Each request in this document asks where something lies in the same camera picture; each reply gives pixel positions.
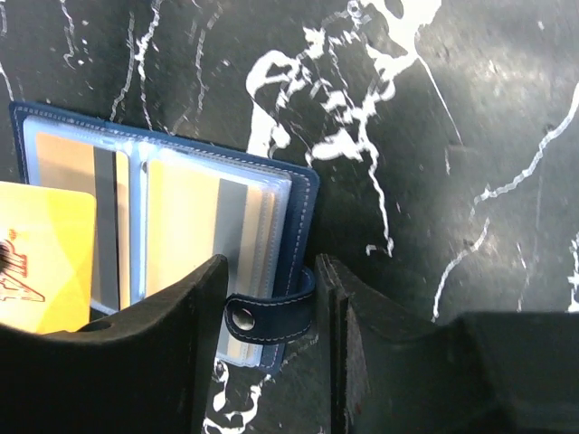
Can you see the blue card holder wallet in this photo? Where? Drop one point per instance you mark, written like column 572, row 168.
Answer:
column 255, row 329

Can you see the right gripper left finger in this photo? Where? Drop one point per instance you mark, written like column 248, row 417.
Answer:
column 145, row 369

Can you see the yellow VIP credit card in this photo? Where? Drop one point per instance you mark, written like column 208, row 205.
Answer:
column 45, row 266

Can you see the yellow black striped card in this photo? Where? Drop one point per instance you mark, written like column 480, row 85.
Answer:
column 196, row 209

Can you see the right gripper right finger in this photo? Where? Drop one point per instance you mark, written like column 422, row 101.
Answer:
column 388, row 371

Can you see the gold card grey stripe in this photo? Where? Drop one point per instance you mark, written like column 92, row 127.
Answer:
column 90, row 217

